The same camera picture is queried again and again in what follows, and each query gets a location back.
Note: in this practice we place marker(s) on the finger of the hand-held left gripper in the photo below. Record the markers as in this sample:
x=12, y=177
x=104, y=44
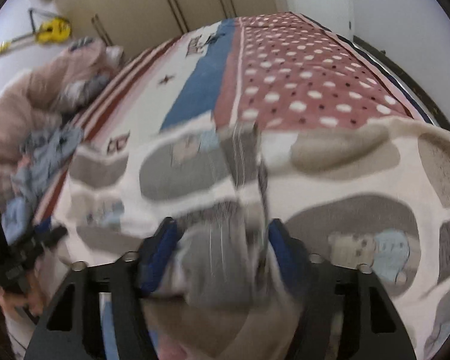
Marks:
x=43, y=228
x=52, y=237

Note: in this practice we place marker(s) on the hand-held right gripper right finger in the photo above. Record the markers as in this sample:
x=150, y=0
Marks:
x=281, y=247

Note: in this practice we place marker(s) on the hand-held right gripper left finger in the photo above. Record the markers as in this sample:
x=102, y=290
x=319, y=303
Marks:
x=159, y=255

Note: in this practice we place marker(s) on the cream bear print pants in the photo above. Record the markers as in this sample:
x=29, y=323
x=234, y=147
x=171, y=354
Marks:
x=341, y=180

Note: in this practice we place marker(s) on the person's left hand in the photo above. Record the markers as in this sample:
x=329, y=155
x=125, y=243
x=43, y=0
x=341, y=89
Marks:
x=20, y=300

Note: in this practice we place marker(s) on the light blue garment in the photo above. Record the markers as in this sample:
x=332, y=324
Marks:
x=17, y=217

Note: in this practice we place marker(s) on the grey-blue garment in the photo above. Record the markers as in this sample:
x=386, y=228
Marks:
x=48, y=150

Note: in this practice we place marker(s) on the pink striped duvet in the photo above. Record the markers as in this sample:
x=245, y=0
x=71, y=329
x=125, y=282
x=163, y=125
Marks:
x=30, y=97

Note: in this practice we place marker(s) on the striped star print blanket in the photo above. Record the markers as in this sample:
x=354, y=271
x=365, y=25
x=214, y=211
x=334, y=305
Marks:
x=285, y=75

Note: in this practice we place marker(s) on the yellow guitar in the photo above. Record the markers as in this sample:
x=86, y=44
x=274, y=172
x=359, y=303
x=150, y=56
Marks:
x=52, y=30

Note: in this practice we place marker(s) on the wooden wardrobe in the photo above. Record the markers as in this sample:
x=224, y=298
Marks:
x=153, y=0

